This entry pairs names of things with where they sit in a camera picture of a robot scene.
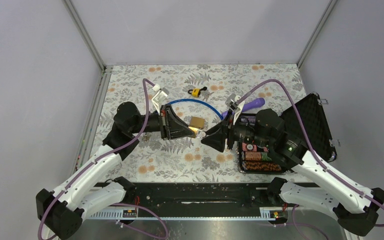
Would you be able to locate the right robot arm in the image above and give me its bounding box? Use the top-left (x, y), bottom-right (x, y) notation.
top-left (201, 109), bottom-right (384, 237)

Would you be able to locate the black poker chip case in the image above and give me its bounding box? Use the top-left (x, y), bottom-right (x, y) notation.
top-left (237, 92), bottom-right (338, 175)

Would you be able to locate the yellow padlock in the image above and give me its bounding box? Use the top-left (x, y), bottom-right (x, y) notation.
top-left (187, 86), bottom-right (208, 98)

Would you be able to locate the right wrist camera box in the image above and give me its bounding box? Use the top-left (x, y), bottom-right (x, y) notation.
top-left (225, 93), bottom-right (245, 124)

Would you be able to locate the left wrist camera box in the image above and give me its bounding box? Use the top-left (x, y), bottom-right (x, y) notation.
top-left (151, 84), bottom-right (170, 110)

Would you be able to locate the large brass padlock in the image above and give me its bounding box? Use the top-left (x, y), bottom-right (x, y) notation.
top-left (189, 116), bottom-right (206, 130)

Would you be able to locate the small brass padlock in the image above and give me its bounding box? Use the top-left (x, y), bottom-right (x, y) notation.
top-left (194, 129), bottom-right (207, 139)

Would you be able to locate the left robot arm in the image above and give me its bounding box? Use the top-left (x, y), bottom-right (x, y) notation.
top-left (35, 101), bottom-right (195, 240)

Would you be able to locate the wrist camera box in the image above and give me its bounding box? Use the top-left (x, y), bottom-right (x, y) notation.
top-left (151, 84), bottom-right (170, 110)
top-left (225, 93), bottom-right (245, 124)

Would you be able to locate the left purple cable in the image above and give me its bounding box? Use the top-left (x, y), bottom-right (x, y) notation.
top-left (37, 78), bottom-right (161, 240)

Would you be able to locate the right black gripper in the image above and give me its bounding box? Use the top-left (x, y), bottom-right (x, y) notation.
top-left (200, 108), bottom-right (273, 152)

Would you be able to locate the floral table mat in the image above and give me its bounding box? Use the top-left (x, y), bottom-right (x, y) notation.
top-left (91, 64), bottom-right (307, 183)

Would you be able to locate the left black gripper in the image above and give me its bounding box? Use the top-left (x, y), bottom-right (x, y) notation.
top-left (130, 104), bottom-right (196, 141)

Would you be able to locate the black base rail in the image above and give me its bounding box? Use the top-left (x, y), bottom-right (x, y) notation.
top-left (103, 182), bottom-right (294, 221)

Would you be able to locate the purple cylinder tool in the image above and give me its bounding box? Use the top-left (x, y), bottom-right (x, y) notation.
top-left (220, 97), bottom-right (266, 119)

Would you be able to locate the blue cable lock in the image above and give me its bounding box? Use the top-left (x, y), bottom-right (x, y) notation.
top-left (168, 98), bottom-right (224, 120)

